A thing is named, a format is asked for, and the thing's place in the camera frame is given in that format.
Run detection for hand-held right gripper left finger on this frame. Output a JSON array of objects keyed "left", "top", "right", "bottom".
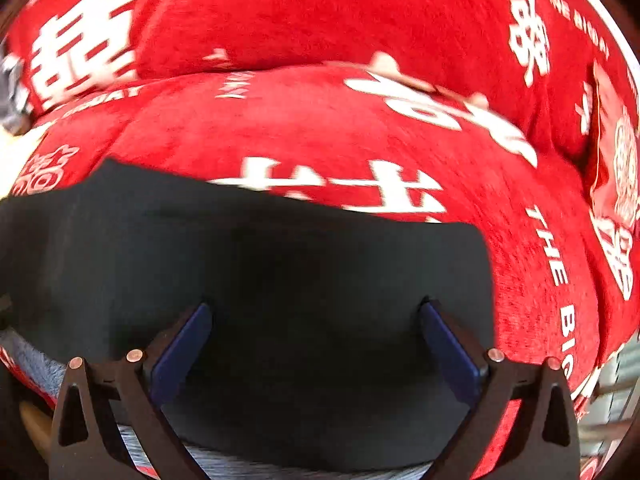
[{"left": 48, "top": 302, "right": 214, "bottom": 480}]

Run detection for red printed cushion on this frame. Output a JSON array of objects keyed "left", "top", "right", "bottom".
[{"left": 582, "top": 60, "right": 640, "bottom": 301}]

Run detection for blue leaf-patterned cloth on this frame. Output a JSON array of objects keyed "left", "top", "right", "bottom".
[{"left": 0, "top": 327, "right": 436, "bottom": 480}]

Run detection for black pants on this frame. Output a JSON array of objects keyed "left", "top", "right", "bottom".
[{"left": 0, "top": 157, "right": 496, "bottom": 473}]

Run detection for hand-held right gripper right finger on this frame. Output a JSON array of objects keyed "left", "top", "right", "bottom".
[{"left": 418, "top": 298, "right": 581, "bottom": 480}]

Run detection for grey crumpled cloth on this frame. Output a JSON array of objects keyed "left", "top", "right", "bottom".
[{"left": 0, "top": 40, "right": 31, "bottom": 133}]

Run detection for red printed sofa cover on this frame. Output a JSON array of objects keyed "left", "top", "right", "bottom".
[{"left": 0, "top": 0, "right": 640, "bottom": 480}]

